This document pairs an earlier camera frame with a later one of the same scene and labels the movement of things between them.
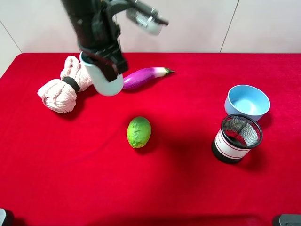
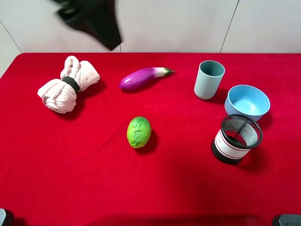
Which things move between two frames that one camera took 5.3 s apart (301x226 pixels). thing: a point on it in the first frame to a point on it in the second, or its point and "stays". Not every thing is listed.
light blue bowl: (247, 100) stays
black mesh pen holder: (238, 134) stays
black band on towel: (71, 81) stays
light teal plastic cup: (102, 84) to (209, 78)
